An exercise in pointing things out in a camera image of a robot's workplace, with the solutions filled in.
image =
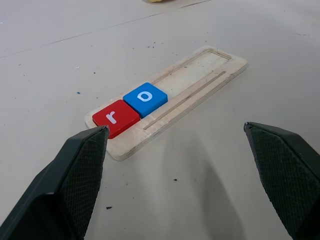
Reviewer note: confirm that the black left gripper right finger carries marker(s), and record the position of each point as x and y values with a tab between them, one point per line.
287	170

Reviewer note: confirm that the wooden letter tray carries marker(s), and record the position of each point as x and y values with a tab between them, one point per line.
200	67

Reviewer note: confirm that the blue letter o tile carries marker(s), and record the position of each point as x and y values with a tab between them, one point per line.
156	100

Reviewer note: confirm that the yellow object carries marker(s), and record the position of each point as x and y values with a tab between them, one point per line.
155	1

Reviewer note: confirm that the red letter r tile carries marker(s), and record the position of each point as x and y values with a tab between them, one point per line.
125	112

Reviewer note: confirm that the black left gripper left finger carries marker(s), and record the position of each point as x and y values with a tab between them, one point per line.
62	190

